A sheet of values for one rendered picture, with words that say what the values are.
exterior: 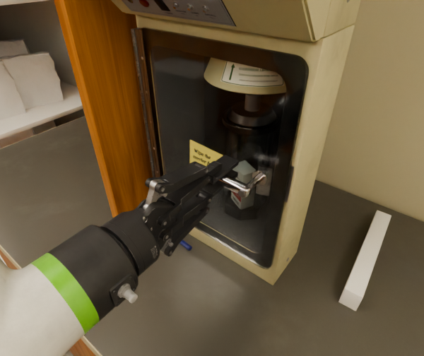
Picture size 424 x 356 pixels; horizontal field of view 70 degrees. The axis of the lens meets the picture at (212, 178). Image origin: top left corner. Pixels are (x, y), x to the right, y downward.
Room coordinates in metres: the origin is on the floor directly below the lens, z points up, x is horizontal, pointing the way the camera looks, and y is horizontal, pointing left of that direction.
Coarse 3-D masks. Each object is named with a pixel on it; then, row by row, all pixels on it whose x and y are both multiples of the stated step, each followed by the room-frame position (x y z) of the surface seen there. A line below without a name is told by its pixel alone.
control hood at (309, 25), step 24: (120, 0) 0.51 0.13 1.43; (240, 0) 0.36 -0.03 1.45; (264, 0) 0.34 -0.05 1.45; (288, 0) 0.32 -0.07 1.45; (312, 0) 0.32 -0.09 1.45; (216, 24) 0.42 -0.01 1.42; (240, 24) 0.39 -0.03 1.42; (264, 24) 0.37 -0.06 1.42; (288, 24) 0.35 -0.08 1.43; (312, 24) 0.33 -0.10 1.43
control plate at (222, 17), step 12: (132, 0) 0.48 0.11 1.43; (168, 0) 0.43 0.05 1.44; (180, 0) 0.42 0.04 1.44; (192, 0) 0.40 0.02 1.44; (204, 0) 0.39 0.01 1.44; (216, 0) 0.38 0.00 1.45; (144, 12) 0.50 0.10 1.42; (156, 12) 0.48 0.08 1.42; (168, 12) 0.46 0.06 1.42; (180, 12) 0.44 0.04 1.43; (192, 12) 0.43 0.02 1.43; (216, 12) 0.40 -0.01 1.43; (228, 12) 0.39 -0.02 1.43; (228, 24) 0.40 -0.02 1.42
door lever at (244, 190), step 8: (224, 176) 0.38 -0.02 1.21; (256, 176) 0.38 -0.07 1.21; (264, 176) 0.38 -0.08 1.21; (224, 184) 0.37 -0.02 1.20; (232, 184) 0.36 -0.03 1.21; (240, 184) 0.36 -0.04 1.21; (248, 184) 0.36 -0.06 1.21; (256, 184) 0.37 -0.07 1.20; (240, 192) 0.35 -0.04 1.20; (248, 192) 0.35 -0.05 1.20
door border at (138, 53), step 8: (136, 32) 0.55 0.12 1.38; (136, 40) 0.55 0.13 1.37; (136, 48) 0.55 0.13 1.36; (136, 56) 0.55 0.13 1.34; (144, 56) 0.54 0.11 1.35; (144, 64) 0.54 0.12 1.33; (144, 72) 0.54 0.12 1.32; (144, 80) 0.54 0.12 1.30; (144, 88) 0.55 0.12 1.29; (144, 96) 0.55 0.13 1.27; (144, 104) 0.55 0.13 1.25; (144, 112) 0.55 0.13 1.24; (152, 112) 0.54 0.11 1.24; (152, 120) 0.54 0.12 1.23; (152, 128) 0.54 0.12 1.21; (152, 136) 0.54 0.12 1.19; (152, 144) 0.54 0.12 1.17; (152, 152) 0.55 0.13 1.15; (152, 160) 0.55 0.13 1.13; (152, 176) 0.55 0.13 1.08
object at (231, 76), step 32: (160, 32) 0.51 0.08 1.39; (160, 64) 0.51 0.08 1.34; (192, 64) 0.47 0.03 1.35; (224, 64) 0.43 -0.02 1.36; (256, 64) 0.40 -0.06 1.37; (288, 64) 0.37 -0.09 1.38; (160, 96) 0.52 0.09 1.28; (192, 96) 0.47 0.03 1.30; (224, 96) 0.43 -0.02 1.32; (256, 96) 0.40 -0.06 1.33; (288, 96) 0.37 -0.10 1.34; (160, 128) 0.53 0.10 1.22; (192, 128) 0.47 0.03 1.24; (224, 128) 0.43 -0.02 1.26; (256, 128) 0.40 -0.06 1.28; (288, 128) 0.37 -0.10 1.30; (160, 160) 0.53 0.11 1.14; (256, 160) 0.39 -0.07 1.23; (288, 160) 0.36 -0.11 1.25; (224, 192) 0.43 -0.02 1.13; (256, 192) 0.39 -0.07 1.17; (224, 224) 0.43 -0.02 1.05; (256, 224) 0.39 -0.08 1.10; (256, 256) 0.38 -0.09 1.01
